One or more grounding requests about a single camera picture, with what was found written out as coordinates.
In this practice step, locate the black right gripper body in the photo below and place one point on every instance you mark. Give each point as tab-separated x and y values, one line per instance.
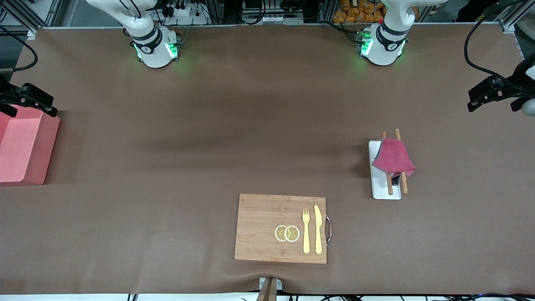
6	94

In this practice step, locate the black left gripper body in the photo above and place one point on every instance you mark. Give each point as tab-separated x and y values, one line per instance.
515	83

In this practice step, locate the red cloth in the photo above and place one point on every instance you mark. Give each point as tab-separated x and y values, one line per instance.
393	159

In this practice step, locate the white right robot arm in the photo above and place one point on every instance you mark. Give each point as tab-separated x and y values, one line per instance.
152	54

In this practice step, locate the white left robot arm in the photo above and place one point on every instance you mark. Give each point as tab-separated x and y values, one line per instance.
384	50

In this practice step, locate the pink plastic bin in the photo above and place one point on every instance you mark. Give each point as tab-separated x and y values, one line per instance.
25	150

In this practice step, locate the wooden rod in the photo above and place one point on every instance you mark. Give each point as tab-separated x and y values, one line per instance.
404	184
390	187

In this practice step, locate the white rack base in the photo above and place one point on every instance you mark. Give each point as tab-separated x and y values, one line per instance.
378	186

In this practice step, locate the orange snack packets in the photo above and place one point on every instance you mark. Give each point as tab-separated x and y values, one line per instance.
355	12

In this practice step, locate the white power strip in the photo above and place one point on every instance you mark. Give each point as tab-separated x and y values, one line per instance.
188	16
273	19

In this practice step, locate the yellow knife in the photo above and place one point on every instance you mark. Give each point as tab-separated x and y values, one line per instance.
318	234

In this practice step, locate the yellow fork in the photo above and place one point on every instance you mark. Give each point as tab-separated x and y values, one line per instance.
306	238

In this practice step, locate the lemon slice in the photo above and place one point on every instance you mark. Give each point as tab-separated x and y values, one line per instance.
293	234
279	233

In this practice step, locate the wooden cutting board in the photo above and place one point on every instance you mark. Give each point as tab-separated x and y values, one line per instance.
259	230

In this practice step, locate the aluminium frame profile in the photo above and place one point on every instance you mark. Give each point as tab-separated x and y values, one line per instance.
509	27
31	34

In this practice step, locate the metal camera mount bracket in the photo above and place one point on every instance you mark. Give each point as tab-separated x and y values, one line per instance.
269	290

